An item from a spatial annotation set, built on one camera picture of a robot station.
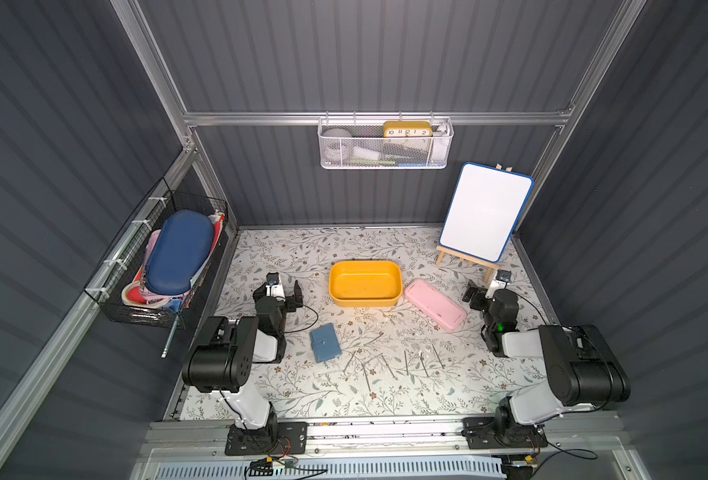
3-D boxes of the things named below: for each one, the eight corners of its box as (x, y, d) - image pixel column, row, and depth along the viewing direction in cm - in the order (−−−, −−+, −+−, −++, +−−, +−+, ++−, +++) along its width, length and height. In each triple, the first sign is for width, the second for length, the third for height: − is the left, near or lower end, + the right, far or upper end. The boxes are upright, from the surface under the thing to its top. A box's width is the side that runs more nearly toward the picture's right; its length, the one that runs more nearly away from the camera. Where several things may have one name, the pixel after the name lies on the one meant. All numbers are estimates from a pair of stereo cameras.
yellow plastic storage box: (328, 308, 99) (326, 300, 95) (331, 266, 111) (330, 258, 107) (403, 308, 99) (405, 300, 95) (399, 266, 111) (400, 257, 107)
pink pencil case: (399, 296, 102) (400, 292, 100) (417, 279, 107) (418, 274, 105) (452, 337, 93) (455, 334, 90) (470, 316, 97) (472, 312, 95)
